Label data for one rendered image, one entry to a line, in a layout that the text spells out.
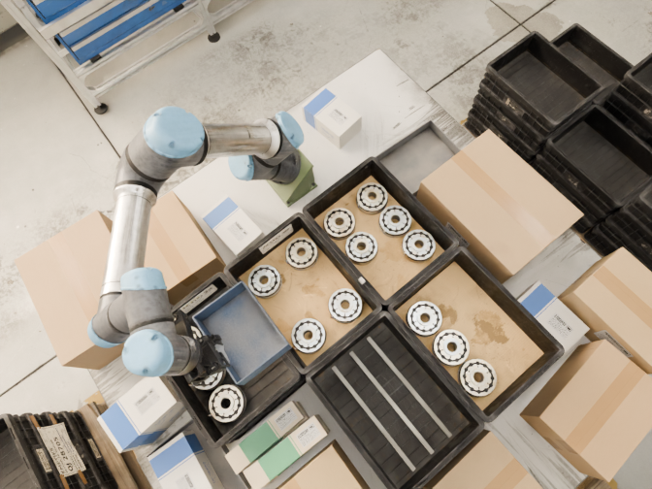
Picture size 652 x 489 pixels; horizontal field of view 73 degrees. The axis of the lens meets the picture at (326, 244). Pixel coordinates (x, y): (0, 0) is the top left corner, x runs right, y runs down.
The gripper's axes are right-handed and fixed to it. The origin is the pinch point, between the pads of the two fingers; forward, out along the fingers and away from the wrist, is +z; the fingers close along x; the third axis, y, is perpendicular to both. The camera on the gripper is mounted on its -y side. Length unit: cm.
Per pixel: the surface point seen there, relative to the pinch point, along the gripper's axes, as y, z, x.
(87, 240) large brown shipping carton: -60, 20, -22
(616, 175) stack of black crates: 22, 90, 160
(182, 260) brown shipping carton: -37.3, 25.8, -1.8
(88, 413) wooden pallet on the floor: -36, 89, -90
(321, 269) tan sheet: -8.9, 32.1, 32.2
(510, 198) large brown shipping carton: 10, 31, 92
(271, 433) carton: 21.9, 29.0, -7.8
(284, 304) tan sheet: -6.6, 30.6, 16.4
